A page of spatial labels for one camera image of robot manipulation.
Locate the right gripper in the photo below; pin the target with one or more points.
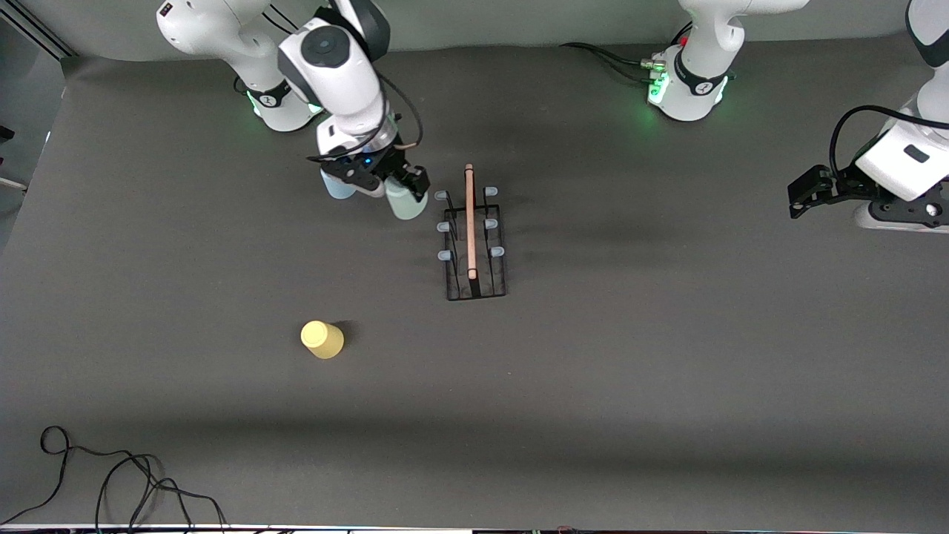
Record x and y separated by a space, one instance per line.
388 165

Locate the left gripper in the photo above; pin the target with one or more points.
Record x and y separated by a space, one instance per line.
847 182

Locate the pale green plastic cup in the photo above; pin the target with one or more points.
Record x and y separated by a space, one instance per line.
406 206

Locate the yellow plastic cup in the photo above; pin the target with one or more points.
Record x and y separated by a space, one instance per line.
322 340

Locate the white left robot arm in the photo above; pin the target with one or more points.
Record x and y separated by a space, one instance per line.
697 74

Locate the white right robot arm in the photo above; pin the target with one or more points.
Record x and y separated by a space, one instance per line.
326 67

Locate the light blue plastic cup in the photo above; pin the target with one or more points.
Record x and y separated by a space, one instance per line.
337 189

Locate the dark grey table mat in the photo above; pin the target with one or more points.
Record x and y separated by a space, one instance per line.
593 408

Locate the grey metal rail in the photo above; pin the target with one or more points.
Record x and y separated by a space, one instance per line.
44 33

